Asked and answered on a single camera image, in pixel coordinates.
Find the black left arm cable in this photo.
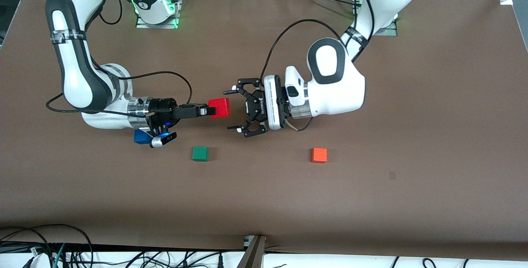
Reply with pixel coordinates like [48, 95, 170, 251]
[260, 0, 376, 81]

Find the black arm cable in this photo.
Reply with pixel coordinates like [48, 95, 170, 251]
[46, 0, 193, 115]
[260, 0, 376, 81]

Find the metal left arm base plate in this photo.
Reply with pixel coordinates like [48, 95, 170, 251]
[373, 20, 399, 36]

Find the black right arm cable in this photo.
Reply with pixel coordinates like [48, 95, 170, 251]
[46, 0, 193, 115]

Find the metal support strut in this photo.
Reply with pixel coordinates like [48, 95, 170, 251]
[237, 235, 267, 268]

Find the red wooden block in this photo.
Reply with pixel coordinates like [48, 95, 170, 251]
[208, 97, 231, 119]

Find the black arm strap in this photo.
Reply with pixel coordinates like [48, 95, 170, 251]
[341, 27, 370, 49]
[49, 30, 86, 45]

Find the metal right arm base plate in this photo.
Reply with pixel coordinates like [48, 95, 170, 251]
[135, 0, 181, 29]

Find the black left arm strap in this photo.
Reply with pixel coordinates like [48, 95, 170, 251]
[341, 27, 370, 49]

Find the brown table cover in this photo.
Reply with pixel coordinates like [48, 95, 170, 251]
[0, 0, 528, 260]

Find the black right arm strap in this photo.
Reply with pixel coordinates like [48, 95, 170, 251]
[49, 30, 86, 45]

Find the blue wooden block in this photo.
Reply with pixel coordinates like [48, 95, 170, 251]
[133, 129, 153, 145]

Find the green cable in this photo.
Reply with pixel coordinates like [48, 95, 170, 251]
[53, 243, 66, 268]

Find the black looped cable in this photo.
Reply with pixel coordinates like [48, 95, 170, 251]
[0, 223, 94, 268]

